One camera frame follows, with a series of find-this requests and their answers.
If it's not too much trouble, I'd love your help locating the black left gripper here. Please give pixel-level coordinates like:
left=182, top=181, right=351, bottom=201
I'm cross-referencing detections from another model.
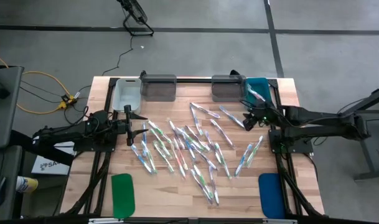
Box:
left=113, top=105, right=149, bottom=146

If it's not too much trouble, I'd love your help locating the grey side table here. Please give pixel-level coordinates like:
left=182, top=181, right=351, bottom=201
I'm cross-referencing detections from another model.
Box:
left=333, top=85, right=379, bottom=181

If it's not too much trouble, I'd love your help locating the yellow cable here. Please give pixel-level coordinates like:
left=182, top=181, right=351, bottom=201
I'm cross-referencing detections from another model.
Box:
left=0, top=51, right=72, bottom=115

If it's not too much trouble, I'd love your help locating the red toothbrush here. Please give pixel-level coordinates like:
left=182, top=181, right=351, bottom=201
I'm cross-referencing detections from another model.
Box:
left=246, top=83, right=264, bottom=101
left=170, top=142, right=187, bottom=179
left=174, top=138, right=189, bottom=171
left=250, top=86, right=267, bottom=103

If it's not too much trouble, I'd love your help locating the yellow power plug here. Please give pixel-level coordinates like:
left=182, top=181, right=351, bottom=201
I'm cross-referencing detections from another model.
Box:
left=58, top=94, right=78, bottom=110

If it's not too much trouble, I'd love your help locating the teal plastic bin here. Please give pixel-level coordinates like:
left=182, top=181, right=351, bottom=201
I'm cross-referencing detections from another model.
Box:
left=245, top=77, right=273, bottom=105

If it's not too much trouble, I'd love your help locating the blue flat mat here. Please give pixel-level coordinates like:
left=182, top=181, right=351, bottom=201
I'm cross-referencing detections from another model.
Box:
left=258, top=172, right=286, bottom=220

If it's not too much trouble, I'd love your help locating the white plastic bin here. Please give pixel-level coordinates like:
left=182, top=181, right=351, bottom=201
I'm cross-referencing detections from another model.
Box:
left=111, top=78, right=143, bottom=113

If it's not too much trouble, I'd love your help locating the white printed box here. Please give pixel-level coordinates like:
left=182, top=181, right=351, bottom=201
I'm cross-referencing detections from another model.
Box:
left=31, top=141, right=77, bottom=176

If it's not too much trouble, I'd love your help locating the smoky transparent plastic bin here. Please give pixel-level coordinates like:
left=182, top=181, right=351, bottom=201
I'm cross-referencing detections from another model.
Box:
left=140, top=73, right=177, bottom=103
left=211, top=74, right=246, bottom=103

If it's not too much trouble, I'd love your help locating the yellow and white can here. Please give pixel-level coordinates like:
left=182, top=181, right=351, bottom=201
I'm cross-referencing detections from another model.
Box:
left=15, top=175, right=39, bottom=194

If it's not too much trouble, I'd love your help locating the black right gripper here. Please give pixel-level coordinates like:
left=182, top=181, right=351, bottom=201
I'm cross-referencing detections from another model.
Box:
left=243, top=105, right=279, bottom=131

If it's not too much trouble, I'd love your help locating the green flat mat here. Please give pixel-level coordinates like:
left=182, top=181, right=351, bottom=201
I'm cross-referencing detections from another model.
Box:
left=110, top=173, right=136, bottom=220

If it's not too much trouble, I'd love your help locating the black floor cable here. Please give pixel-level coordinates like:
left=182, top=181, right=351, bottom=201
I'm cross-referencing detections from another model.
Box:
left=101, top=36, right=134, bottom=77

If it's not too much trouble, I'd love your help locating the black floor fan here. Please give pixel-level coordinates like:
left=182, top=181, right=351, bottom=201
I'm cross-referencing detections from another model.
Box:
left=116, top=0, right=155, bottom=37

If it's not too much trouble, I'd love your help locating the blue toothbrush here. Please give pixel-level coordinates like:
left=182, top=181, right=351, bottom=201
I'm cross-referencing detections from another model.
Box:
left=130, top=143, right=154, bottom=174
left=218, top=105, right=248, bottom=130
left=234, top=142, right=254, bottom=178
left=141, top=122, right=149, bottom=157
left=190, top=106, right=205, bottom=136
left=182, top=136, right=197, bottom=160

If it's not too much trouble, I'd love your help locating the grey desk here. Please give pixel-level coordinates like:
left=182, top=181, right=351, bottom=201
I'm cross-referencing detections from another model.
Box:
left=0, top=65, right=25, bottom=151

